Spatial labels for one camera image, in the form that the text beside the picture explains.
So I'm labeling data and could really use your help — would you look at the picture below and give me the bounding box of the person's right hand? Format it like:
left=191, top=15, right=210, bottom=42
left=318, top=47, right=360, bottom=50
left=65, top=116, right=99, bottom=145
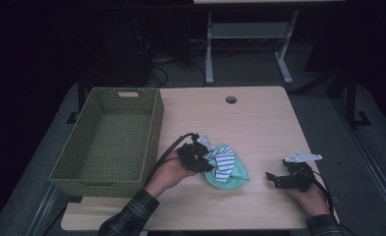
left=283, top=185, right=331, bottom=217

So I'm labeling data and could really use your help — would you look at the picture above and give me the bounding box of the grey metal-framed desk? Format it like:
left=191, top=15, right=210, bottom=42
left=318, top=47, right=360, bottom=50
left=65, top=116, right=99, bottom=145
left=193, top=0, right=346, bottom=86

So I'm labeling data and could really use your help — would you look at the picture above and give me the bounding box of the black metal stand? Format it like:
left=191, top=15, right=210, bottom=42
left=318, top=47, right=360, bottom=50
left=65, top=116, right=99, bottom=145
left=344, top=65, right=372, bottom=129

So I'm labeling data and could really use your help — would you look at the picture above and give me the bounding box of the green woven basket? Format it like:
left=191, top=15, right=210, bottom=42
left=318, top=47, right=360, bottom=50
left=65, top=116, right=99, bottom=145
left=48, top=87, right=165, bottom=200

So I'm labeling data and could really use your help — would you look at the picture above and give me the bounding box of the dark cabinet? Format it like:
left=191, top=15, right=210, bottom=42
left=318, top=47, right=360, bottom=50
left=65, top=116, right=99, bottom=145
left=91, top=13, right=150, bottom=87

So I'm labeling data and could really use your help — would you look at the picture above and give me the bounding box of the mint green striped-trim cloth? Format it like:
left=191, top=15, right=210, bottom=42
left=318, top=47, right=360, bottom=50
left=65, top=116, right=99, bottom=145
left=203, top=143, right=250, bottom=191

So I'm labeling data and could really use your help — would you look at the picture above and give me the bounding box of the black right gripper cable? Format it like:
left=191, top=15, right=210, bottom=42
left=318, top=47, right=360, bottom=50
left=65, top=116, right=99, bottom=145
left=309, top=170, right=335, bottom=215

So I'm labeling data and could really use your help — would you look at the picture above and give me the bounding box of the tangle of black floor cables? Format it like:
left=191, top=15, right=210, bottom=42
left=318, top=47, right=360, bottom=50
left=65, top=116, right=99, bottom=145
left=136, top=32, right=208, bottom=89

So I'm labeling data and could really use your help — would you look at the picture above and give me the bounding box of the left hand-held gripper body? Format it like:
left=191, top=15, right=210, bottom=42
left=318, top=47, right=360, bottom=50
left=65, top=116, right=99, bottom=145
left=176, top=133, right=216, bottom=170

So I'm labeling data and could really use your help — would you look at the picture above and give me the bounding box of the person's left hand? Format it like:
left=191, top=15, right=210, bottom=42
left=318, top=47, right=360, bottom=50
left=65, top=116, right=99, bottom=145
left=144, top=158, right=198, bottom=200

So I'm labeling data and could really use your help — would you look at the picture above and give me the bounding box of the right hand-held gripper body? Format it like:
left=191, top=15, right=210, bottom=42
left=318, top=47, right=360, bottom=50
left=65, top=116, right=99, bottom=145
left=282, top=149, right=323, bottom=193

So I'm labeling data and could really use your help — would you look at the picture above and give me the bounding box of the metal floor rail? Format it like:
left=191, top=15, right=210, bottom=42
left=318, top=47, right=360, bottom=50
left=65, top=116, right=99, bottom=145
left=25, top=183, right=67, bottom=236
left=331, top=96, right=386, bottom=227

